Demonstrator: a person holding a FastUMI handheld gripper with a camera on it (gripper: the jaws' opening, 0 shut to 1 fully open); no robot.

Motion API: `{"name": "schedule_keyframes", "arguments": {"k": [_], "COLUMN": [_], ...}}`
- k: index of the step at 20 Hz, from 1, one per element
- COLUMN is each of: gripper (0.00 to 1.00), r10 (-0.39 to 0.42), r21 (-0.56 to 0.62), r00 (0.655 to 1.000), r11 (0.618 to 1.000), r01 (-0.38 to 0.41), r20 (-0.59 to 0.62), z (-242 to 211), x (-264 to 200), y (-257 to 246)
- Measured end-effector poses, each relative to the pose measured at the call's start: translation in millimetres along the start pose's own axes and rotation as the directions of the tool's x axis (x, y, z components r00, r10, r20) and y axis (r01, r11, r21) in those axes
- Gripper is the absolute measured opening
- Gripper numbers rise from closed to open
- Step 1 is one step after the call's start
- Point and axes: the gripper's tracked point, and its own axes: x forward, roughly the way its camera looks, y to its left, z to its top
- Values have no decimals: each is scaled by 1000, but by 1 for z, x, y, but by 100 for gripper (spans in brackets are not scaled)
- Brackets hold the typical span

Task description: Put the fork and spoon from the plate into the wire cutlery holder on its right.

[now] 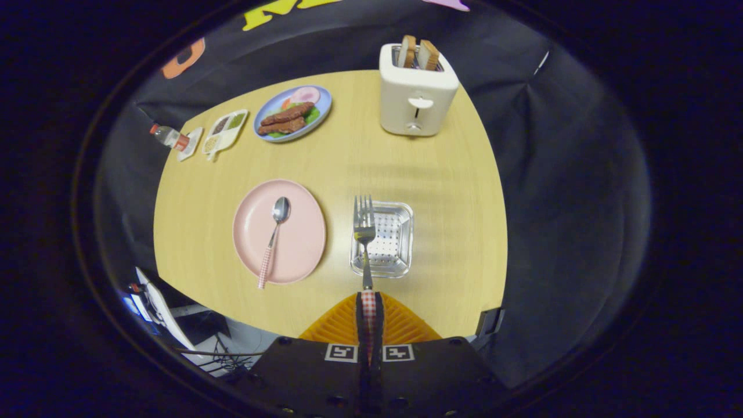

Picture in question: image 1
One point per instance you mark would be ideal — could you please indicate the pink ham slice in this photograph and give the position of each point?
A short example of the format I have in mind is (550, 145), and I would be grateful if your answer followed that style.
(306, 94)

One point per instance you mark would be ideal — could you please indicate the white divided condiment dish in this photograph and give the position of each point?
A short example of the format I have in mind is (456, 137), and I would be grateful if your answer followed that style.
(223, 134)

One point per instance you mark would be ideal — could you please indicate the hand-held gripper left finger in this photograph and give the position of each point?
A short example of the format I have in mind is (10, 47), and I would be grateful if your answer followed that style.
(361, 377)

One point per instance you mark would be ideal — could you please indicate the clear square strainer container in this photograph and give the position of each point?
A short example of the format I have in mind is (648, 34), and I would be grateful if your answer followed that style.
(392, 244)

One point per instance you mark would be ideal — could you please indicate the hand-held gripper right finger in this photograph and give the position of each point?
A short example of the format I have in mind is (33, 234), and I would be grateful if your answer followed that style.
(378, 377)

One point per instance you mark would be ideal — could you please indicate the brown meat strip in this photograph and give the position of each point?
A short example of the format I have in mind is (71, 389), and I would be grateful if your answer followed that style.
(287, 113)
(281, 126)

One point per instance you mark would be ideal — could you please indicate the pink plate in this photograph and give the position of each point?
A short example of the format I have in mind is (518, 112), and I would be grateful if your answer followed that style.
(302, 244)

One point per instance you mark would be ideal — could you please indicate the white toaster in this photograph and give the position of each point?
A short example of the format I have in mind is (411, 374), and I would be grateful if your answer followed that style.
(406, 98)

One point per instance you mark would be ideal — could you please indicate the blue plate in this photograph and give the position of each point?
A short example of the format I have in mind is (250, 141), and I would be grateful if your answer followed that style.
(322, 98)

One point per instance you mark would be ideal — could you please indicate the plastic bottle with red label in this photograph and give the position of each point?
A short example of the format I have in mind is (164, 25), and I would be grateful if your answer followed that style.
(171, 137)

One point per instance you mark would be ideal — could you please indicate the white square coaster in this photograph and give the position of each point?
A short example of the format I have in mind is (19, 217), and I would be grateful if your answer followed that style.
(193, 145)

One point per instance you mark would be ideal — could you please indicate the green lettuce leaf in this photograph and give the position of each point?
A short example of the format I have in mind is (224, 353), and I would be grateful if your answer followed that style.
(313, 115)

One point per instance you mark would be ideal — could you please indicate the white panel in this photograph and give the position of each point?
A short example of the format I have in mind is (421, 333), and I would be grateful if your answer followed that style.
(159, 305)

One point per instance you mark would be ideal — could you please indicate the toast slice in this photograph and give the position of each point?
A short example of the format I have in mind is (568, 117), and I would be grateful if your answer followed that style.
(407, 52)
(428, 55)

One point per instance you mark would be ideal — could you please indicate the blue glowing device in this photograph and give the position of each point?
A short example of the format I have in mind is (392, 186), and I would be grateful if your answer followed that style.
(134, 302)

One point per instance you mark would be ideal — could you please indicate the black table clamp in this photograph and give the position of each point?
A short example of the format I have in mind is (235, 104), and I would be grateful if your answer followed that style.
(490, 322)

